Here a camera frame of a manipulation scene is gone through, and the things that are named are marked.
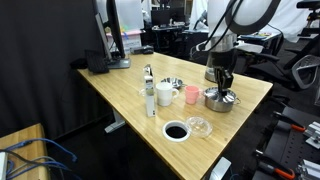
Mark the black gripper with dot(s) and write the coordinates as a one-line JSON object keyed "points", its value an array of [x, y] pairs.
{"points": [[224, 61]]}

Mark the silver pot lid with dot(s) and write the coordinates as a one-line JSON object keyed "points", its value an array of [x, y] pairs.
{"points": [[212, 93]]}

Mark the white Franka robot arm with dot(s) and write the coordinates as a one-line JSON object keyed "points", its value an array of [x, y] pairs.
{"points": [[253, 11]]}

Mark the stainless steel pot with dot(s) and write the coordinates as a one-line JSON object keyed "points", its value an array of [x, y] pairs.
{"points": [[218, 106]]}

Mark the white box pink lid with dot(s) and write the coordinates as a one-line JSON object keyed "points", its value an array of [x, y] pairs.
{"points": [[131, 41]]}

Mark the pink cup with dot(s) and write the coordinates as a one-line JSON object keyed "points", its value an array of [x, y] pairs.
{"points": [[191, 94]]}

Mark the small steel bowl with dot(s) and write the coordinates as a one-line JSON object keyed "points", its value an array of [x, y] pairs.
{"points": [[171, 82]]}

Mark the white mug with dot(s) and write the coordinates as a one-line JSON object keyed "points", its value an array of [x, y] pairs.
{"points": [[164, 94]]}

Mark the white carton box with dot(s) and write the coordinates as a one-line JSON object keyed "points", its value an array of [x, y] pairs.
{"points": [[150, 96]]}

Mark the grey mesh office chair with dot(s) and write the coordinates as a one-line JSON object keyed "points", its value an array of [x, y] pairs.
{"points": [[305, 71]]}

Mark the white box device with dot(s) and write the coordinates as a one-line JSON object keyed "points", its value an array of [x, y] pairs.
{"points": [[220, 170]]}

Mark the black perforated board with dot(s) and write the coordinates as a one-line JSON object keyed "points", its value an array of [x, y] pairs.
{"points": [[283, 146]]}

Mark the black computer mouse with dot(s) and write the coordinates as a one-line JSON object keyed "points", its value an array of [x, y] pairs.
{"points": [[148, 49]]}

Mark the black flat device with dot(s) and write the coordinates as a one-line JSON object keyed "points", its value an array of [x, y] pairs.
{"points": [[136, 50]]}

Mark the aluminium extrusion piece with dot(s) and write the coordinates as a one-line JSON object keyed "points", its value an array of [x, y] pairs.
{"points": [[310, 170], [313, 135]]}

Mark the white desk leg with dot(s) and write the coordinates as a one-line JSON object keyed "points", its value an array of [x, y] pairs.
{"points": [[116, 121]]}

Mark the black computer monitor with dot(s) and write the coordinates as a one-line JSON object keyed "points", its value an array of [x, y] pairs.
{"points": [[115, 30]]}

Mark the black box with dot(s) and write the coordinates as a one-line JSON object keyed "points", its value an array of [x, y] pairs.
{"points": [[96, 61]]}

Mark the black curtain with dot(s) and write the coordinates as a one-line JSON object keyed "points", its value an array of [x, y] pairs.
{"points": [[43, 60]]}

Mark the white power strip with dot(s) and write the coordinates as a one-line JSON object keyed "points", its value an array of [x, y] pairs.
{"points": [[2, 166]]}

